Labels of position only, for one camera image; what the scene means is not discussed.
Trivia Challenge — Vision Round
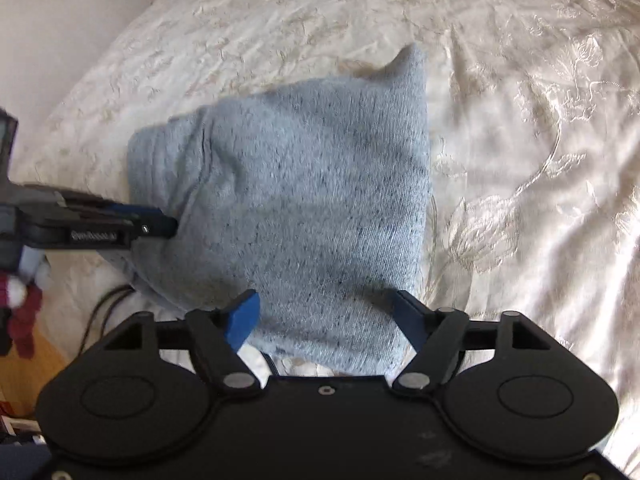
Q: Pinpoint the person's dark blue clothing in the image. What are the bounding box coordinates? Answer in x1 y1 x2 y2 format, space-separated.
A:
0 442 52 480

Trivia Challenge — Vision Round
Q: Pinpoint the person's left forearm red sleeve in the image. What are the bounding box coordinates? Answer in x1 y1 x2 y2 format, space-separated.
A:
0 249 51 359

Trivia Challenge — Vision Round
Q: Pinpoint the grey knitted sweater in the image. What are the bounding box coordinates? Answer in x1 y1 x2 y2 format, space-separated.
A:
125 42 435 377

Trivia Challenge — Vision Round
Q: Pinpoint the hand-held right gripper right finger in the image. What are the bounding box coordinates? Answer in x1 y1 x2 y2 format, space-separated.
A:
388 290 554 395

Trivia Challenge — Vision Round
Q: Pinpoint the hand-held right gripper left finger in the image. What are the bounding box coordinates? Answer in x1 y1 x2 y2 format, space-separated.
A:
102 289 262 395

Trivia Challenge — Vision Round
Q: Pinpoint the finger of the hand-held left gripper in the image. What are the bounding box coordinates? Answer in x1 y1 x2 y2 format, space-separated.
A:
60 190 180 239

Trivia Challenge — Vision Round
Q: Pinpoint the cream embroidered bedspread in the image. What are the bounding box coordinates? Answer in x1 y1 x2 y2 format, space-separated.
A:
10 0 640 466

